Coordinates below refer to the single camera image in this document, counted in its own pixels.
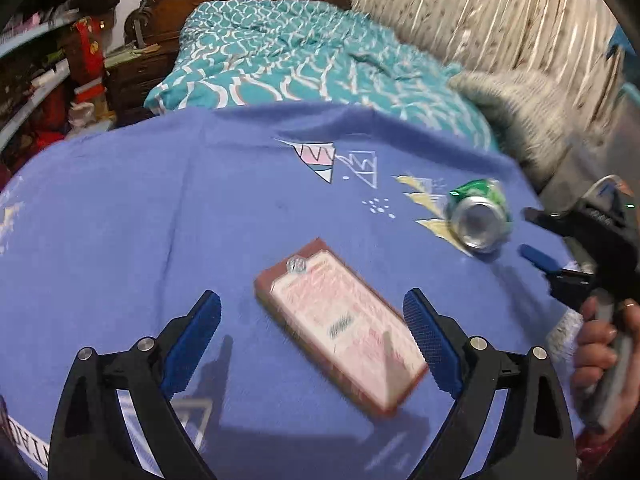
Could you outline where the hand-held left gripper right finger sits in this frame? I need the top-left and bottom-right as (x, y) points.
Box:
(402, 288), (581, 480)

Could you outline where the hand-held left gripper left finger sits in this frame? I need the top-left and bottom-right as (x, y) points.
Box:
(48, 290), (222, 480)

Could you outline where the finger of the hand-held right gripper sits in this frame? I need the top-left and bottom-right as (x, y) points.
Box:
(520, 243), (597, 291)
(522, 205), (591, 242)

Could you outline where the crushed green can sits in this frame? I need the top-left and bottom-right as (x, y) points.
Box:
(446, 178), (513, 255)

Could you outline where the red-brown carton box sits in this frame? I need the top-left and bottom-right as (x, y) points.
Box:
(254, 237), (430, 418)

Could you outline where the person's right hand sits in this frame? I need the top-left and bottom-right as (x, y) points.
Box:
(570, 296), (640, 428)

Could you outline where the grey patterned pillow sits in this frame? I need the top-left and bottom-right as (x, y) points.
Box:
(447, 67), (576, 191)

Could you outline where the blue printed blanket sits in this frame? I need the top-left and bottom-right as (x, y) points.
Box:
(0, 102), (596, 480)

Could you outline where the person's patterned clothing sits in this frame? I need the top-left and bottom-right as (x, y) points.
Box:
(575, 427), (633, 480)

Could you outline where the beige leaf-print curtain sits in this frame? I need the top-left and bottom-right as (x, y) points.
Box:
(352, 0), (631, 126)

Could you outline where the dark wooden nightstand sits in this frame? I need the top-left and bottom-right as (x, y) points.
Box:
(102, 42), (176, 126)

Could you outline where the teal patterned quilt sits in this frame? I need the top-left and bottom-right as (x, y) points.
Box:
(144, 0), (501, 151)

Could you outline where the red gift box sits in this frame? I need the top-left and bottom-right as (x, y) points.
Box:
(70, 17), (108, 106)

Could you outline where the cluttered wall shelf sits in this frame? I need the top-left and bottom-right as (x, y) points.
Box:
(0, 5), (121, 171)

